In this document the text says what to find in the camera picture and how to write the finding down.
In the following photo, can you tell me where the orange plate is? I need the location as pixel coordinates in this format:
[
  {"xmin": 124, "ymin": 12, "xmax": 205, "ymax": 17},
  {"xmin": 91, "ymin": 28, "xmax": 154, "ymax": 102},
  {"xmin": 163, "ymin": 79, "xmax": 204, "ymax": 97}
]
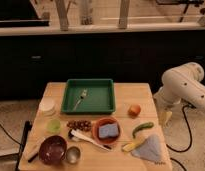
[{"xmin": 92, "ymin": 117, "xmax": 121, "ymax": 145}]

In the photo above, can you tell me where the black power cable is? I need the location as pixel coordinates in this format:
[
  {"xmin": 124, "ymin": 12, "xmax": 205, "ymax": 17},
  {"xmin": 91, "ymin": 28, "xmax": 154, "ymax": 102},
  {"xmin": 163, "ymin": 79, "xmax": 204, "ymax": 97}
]
[{"xmin": 166, "ymin": 104, "xmax": 194, "ymax": 154}]

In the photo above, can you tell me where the maroon bowl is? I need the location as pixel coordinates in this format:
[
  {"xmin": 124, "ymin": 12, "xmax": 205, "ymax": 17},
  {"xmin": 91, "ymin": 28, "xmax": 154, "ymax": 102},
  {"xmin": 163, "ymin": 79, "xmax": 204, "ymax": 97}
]
[{"xmin": 38, "ymin": 135, "xmax": 67, "ymax": 165}]

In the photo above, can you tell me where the silver fork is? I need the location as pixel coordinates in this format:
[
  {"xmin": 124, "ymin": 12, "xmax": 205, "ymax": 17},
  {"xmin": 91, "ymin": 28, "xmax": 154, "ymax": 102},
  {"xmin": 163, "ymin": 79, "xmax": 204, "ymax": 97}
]
[{"xmin": 73, "ymin": 89, "xmax": 88, "ymax": 111}]

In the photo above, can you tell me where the orange red apple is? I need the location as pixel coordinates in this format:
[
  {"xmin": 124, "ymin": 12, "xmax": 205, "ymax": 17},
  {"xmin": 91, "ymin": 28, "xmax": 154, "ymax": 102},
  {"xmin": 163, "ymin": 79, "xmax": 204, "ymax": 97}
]
[{"xmin": 128, "ymin": 105, "xmax": 141, "ymax": 118}]

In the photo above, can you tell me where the yellow banana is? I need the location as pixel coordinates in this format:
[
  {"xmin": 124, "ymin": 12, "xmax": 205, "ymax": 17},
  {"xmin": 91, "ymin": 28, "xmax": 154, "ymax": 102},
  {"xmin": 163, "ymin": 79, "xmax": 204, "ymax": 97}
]
[{"xmin": 122, "ymin": 138, "xmax": 145, "ymax": 152}]

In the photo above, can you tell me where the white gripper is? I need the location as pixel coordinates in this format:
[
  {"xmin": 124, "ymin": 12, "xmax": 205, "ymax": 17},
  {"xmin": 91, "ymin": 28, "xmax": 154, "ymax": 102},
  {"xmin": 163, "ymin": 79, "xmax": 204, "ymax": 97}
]
[{"xmin": 153, "ymin": 96, "xmax": 172, "ymax": 126}]

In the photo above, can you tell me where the small green cup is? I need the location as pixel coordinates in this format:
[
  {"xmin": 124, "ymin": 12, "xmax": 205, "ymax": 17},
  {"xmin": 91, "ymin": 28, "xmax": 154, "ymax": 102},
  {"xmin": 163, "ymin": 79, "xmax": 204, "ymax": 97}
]
[{"xmin": 47, "ymin": 119, "xmax": 61, "ymax": 134}]

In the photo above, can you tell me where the blue sponge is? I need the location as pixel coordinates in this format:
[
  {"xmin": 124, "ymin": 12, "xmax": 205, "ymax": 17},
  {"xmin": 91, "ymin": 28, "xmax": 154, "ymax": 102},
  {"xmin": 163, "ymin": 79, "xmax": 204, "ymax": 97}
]
[{"xmin": 98, "ymin": 123, "xmax": 119, "ymax": 139}]

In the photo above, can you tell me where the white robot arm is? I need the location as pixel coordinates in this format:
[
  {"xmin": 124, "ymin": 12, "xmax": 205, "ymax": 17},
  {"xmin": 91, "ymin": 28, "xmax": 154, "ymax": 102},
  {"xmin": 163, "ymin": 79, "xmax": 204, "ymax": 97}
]
[{"xmin": 153, "ymin": 62, "xmax": 205, "ymax": 126}]

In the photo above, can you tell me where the bunch of brown grapes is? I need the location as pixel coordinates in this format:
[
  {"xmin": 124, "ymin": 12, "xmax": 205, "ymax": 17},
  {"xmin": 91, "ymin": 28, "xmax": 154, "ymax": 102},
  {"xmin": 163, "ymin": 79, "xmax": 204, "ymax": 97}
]
[{"xmin": 67, "ymin": 120, "xmax": 92, "ymax": 132}]

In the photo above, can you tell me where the green plastic tray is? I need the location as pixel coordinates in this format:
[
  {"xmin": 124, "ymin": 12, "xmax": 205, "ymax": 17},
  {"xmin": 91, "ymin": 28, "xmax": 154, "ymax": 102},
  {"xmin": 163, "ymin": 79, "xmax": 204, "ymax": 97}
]
[{"xmin": 61, "ymin": 79, "xmax": 116, "ymax": 115}]

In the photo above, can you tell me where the blue grey cloth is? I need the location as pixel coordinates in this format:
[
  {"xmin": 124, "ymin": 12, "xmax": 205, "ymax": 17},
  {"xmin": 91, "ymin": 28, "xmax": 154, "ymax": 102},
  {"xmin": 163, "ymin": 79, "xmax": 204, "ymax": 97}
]
[{"xmin": 131, "ymin": 134, "xmax": 162, "ymax": 162}]

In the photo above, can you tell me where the small metal cup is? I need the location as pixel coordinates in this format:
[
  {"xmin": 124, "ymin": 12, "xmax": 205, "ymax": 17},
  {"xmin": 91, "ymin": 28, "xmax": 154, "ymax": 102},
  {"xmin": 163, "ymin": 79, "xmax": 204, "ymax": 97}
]
[{"xmin": 66, "ymin": 146, "xmax": 81, "ymax": 164}]

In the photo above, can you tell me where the white handled spatula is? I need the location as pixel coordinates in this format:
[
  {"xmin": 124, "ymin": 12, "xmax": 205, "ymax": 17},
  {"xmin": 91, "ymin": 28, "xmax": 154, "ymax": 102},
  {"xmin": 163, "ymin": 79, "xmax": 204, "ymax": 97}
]
[{"xmin": 69, "ymin": 129, "xmax": 112, "ymax": 151}]

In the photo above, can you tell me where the green cucumber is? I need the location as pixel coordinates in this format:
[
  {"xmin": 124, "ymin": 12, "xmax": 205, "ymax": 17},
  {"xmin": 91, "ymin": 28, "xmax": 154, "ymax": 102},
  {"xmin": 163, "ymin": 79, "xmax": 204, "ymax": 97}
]
[{"xmin": 132, "ymin": 122, "xmax": 154, "ymax": 138}]

